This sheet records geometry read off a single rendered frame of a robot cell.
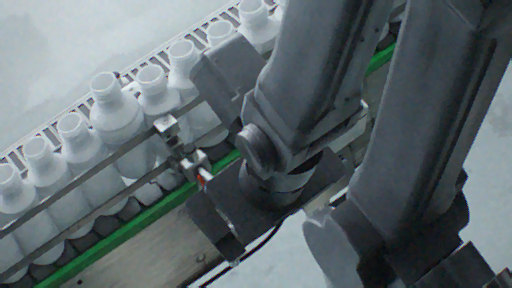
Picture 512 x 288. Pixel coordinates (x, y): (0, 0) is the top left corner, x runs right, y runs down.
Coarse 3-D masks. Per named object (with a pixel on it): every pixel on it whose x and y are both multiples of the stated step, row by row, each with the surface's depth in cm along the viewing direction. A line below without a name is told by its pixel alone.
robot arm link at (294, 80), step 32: (288, 0) 66; (320, 0) 62; (352, 0) 59; (384, 0) 61; (288, 32) 69; (320, 32) 64; (352, 32) 63; (288, 64) 72; (320, 64) 67; (352, 64) 68; (256, 96) 79; (288, 96) 75; (320, 96) 71; (352, 96) 75; (288, 128) 77; (320, 128) 77; (352, 128) 84; (288, 160) 80
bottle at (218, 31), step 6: (216, 24) 147; (222, 24) 147; (228, 24) 147; (210, 30) 147; (216, 30) 148; (222, 30) 148; (228, 30) 148; (234, 30) 146; (210, 36) 145; (216, 36) 148; (222, 36) 145; (228, 36) 145; (210, 42) 146; (216, 42) 145
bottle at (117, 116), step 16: (96, 80) 140; (112, 80) 141; (96, 96) 139; (112, 96) 139; (128, 96) 142; (96, 112) 141; (112, 112) 140; (128, 112) 141; (96, 128) 141; (112, 128) 140; (128, 128) 141; (144, 128) 144; (112, 144) 143; (144, 144) 146; (128, 160) 146; (144, 160) 147; (128, 176) 148
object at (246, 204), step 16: (240, 160) 98; (224, 176) 97; (240, 176) 96; (320, 176) 98; (208, 192) 97; (224, 192) 97; (240, 192) 97; (256, 192) 93; (272, 192) 92; (288, 192) 92; (304, 192) 98; (224, 208) 96; (240, 208) 96; (256, 208) 97; (272, 208) 96; (288, 208) 97; (240, 224) 96; (256, 224) 96; (272, 224) 96
